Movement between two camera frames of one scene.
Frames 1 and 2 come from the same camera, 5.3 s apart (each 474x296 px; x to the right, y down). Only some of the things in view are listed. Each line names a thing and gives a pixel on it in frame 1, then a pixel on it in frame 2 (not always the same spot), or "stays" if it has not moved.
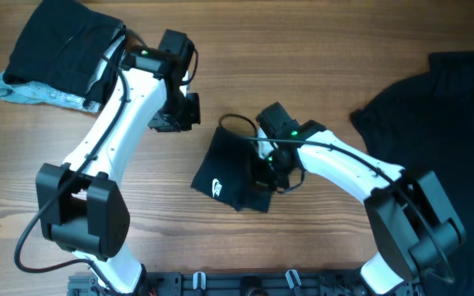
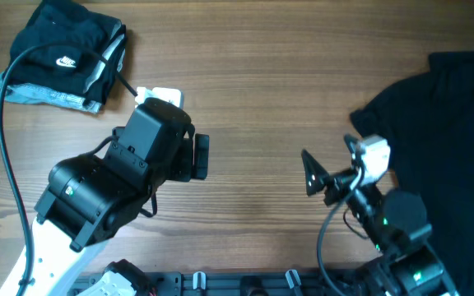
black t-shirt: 226,173 → 64,22
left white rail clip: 199,280 stays
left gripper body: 182,113 → 182,169
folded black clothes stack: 69,46 stays
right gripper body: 266,177 → 333,186
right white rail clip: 290,279 stays
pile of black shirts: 447,120 stays
